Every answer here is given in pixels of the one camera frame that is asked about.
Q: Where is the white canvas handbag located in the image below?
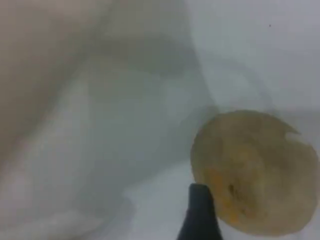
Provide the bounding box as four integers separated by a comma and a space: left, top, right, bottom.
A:
0, 0, 216, 240

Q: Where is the round egg yolk pastry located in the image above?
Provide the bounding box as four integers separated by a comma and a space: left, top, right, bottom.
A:
190, 109, 320, 237

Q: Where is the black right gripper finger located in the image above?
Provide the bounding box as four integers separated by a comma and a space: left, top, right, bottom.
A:
176, 183, 223, 240

